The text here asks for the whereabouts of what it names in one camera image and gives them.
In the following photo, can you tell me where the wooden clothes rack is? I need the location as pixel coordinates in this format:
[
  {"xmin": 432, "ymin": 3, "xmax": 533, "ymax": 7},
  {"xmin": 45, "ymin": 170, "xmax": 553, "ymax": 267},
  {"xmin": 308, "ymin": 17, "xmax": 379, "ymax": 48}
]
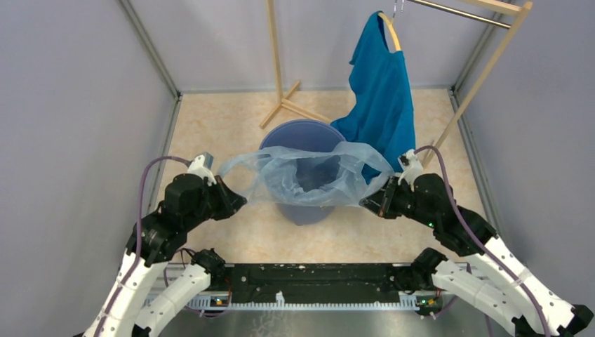
[{"xmin": 259, "ymin": 0, "xmax": 534, "ymax": 169}]

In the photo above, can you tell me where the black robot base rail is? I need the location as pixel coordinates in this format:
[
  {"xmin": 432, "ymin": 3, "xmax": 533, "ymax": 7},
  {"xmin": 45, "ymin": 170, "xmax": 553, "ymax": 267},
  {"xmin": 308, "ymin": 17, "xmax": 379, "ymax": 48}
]
[{"xmin": 208, "ymin": 263, "xmax": 440, "ymax": 305}]

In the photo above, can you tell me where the blue t-shirt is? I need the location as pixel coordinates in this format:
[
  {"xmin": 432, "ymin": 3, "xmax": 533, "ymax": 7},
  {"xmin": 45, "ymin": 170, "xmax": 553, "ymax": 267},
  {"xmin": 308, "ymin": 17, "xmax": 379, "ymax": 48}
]
[{"xmin": 330, "ymin": 11, "xmax": 417, "ymax": 173}]

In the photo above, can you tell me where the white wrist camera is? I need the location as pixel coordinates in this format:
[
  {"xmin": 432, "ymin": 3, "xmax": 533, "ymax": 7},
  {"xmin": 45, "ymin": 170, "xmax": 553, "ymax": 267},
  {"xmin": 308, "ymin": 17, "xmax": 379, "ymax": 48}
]
[
  {"xmin": 187, "ymin": 152, "xmax": 217, "ymax": 186},
  {"xmin": 398, "ymin": 149, "xmax": 424, "ymax": 192}
]

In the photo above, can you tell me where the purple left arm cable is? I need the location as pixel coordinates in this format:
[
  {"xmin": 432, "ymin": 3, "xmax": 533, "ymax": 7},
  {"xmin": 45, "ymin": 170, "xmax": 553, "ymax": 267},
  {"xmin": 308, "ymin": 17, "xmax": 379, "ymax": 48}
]
[{"xmin": 93, "ymin": 155, "xmax": 192, "ymax": 337}]

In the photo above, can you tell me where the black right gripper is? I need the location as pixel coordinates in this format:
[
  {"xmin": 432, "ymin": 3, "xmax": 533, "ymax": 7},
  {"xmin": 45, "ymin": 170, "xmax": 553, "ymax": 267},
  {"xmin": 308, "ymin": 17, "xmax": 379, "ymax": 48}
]
[{"xmin": 359, "ymin": 174, "xmax": 436, "ymax": 227}]

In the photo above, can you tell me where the wooden clothes hanger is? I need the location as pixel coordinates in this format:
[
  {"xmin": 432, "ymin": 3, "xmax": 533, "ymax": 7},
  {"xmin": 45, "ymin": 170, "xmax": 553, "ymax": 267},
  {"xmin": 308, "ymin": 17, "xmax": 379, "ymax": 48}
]
[{"xmin": 377, "ymin": 1, "xmax": 402, "ymax": 52}]

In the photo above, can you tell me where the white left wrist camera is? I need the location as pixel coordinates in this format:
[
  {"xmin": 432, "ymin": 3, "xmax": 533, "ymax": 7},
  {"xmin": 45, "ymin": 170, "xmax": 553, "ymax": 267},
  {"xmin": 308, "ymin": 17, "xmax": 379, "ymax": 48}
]
[{"xmin": 187, "ymin": 152, "xmax": 217, "ymax": 186}]

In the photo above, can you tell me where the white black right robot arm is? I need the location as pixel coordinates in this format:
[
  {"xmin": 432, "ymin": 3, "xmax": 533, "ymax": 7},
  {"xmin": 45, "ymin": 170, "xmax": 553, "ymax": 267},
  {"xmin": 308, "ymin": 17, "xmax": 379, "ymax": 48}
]
[{"xmin": 359, "ymin": 173, "xmax": 594, "ymax": 336}]

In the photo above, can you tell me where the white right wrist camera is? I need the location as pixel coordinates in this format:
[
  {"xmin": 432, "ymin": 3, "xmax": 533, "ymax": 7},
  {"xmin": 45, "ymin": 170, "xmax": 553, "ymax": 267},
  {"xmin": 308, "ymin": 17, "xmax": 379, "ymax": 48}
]
[{"xmin": 398, "ymin": 149, "xmax": 424, "ymax": 192}]

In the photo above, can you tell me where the light blue plastic trash bag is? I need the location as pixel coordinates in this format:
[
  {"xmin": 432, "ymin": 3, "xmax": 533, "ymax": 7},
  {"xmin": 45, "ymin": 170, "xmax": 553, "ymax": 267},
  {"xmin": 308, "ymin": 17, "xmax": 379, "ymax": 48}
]
[{"xmin": 217, "ymin": 141, "xmax": 395, "ymax": 207}]

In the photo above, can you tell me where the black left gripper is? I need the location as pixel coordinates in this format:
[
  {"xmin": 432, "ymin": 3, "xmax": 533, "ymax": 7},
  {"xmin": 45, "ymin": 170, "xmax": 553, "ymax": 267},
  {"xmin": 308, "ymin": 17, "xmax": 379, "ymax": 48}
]
[{"xmin": 185, "ymin": 173, "xmax": 248, "ymax": 229}]

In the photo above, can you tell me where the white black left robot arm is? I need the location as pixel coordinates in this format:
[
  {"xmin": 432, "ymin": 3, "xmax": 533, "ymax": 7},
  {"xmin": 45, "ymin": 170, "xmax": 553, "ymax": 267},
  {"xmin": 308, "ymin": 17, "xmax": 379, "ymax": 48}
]
[{"xmin": 82, "ymin": 173, "xmax": 247, "ymax": 336}]

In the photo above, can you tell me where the blue plastic trash bin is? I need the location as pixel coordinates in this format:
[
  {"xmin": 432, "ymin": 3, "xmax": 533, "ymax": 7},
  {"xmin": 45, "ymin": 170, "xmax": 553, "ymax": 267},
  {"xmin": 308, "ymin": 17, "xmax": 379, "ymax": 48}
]
[{"xmin": 259, "ymin": 119, "xmax": 345, "ymax": 225}]

